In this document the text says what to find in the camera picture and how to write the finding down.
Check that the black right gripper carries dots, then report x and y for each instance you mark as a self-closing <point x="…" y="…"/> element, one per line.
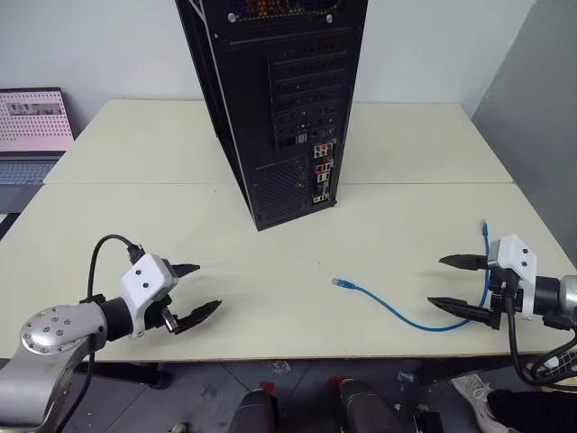
<point x="504" y="297"/>

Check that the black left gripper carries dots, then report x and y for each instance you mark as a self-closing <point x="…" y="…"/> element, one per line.
<point x="155" y="319"/>

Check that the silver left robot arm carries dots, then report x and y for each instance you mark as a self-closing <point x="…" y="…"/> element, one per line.
<point x="54" y="334"/>

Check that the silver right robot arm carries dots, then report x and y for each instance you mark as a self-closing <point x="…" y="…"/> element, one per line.
<point x="559" y="293"/>

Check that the white sneaker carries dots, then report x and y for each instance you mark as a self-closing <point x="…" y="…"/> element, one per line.
<point x="473" y="392"/>

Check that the red floor tape piece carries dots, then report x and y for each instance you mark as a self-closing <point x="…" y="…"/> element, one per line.
<point x="337" y="382"/>
<point x="267" y="386"/>

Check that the dark rounded shape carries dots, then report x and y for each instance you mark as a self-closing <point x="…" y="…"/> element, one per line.
<point x="254" y="412"/>
<point x="367" y="408"/>

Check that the small black box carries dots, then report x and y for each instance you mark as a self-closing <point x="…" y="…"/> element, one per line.
<point x="428" y="421"/>

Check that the black trouser leg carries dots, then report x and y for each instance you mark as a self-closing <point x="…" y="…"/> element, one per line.
<point x="532" y="412"/>

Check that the black computer tower case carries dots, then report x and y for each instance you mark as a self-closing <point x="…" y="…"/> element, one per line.
<point x="279" y="113"/>

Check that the grey laptop with pink screen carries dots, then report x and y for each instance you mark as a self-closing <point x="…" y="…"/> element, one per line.
<point x="31" y="126"/>

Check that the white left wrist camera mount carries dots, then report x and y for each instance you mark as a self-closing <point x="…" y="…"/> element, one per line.
<point x="144" y="279"/>

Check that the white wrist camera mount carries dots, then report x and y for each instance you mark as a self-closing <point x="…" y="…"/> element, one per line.
<point x="518" y="257"/>
<point x="144" y="279"/>

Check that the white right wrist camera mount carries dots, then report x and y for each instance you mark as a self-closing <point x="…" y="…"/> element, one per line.
<point x="518" y="257"/>

